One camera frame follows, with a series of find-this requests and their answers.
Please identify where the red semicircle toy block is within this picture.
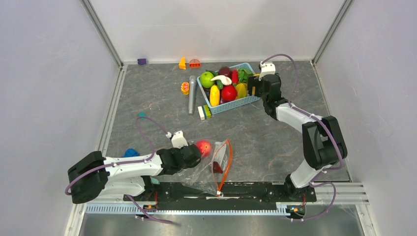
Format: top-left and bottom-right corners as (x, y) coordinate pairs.
(189, 59), (201, 68)

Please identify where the purple toy block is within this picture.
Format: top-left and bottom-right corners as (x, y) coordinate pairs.
(137, 58), (148, 65)

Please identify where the blue toy car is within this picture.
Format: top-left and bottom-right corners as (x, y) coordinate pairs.
(122, 148), (140, 158)

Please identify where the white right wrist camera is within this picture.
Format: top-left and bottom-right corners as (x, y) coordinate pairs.
(258, 61), (276, 81)

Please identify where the clear zip top bag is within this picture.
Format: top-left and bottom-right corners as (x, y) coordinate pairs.
(179, 139), (233, 197)

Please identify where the silver toy microphone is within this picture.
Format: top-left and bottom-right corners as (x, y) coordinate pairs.
(188, 75), (197, 116)

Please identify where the white toy garlic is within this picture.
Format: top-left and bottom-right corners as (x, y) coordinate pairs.
(211, 75), (232, 86)

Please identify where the light blue plastic basket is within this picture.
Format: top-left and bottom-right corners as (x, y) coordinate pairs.
(196, 62), (260, 115)

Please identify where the yellow toy mango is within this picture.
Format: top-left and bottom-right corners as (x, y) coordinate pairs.
(248, 74), (261, 97)

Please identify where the green toy apple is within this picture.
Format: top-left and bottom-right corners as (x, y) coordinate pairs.
(200, 71), (215, 89)

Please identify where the red toy apple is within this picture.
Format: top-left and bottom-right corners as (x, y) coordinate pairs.
(195, 140), (212, 158)

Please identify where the white slotted cable duct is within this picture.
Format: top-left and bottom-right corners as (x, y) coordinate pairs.
(85, 203), (290, 216)

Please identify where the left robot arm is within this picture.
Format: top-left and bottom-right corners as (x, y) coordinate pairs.
(65, 145), (202, 204)

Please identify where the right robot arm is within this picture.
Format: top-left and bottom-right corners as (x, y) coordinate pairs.
(247, 74), (348, 201)

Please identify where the red toy tomato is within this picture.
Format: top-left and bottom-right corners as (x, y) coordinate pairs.
(221, 85), (238, 102)

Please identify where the orange slice toy block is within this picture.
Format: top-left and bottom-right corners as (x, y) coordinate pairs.
(180, 82), (189, 95)

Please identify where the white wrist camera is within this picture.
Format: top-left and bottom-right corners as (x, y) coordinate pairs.
(258, 61), (276, 81)
(166, 130), (188, 148)

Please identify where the yellow toy corn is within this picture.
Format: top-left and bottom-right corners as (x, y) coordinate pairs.
(209, 85), (220, 107)

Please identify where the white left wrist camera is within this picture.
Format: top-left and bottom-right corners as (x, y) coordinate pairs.
(166, 130), (188, 148)

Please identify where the yellow-green toy fruit slice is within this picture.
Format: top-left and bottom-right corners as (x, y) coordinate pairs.
(235, 83), (247, 99)

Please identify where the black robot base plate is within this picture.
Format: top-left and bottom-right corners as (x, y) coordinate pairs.
(133, 177), (317, 211)

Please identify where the dark red toy peach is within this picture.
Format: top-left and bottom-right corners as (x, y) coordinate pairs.
(218, 66), (232, 79)

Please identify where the white green toy block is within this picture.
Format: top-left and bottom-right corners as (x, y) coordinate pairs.
(198, 105), (212, 120)

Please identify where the green toy cucumber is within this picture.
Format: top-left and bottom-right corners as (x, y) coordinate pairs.
(206, 70), (224, 90)

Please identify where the red toy chili pepper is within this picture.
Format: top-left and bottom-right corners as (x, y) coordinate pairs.
(231, 69), (239, 86)

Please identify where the green toy lettuce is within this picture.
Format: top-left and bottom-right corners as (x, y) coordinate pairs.
(238, 69), (253, 84)

